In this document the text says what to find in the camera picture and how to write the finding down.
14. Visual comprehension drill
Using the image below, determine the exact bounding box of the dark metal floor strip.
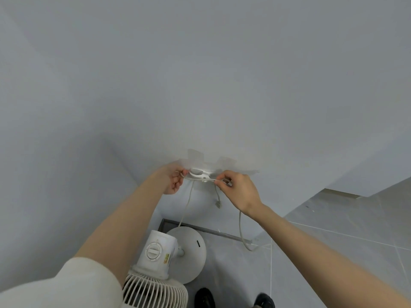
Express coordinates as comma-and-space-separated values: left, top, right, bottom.
159, 218, 255, 245

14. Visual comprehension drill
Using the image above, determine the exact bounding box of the clear plastic film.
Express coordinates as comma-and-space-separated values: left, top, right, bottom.
177, 149, 260, 177

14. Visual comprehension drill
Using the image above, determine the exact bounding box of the person's right hand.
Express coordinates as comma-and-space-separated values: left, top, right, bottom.
214, 169, 264, 218

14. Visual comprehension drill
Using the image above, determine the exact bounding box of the white wall socket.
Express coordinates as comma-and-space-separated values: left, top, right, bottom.
189, 168, 215, 183

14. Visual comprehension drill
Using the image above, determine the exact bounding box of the white fan power cord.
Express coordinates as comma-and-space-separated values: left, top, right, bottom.
177, 170, 259, 252

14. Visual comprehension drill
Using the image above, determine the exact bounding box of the black shoe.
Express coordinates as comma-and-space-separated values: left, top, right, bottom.
194, 287, 215, 308
253, 293, 276, 308

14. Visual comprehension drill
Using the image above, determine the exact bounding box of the white sleeve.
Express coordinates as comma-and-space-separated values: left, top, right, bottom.
0, 257, 125, 308

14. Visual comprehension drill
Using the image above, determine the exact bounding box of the white standing fan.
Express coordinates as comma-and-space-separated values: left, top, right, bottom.
122, 226, 207, 308

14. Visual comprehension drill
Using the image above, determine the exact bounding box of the person's left forearm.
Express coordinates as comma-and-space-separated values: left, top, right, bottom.
74, 167, 171, 287

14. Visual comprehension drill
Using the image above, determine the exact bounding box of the person's right forearm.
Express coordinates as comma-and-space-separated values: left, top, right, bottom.
248, 203, 411, 308

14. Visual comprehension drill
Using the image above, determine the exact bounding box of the person's left hand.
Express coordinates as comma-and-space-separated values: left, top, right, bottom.
162, 161, 190, 195

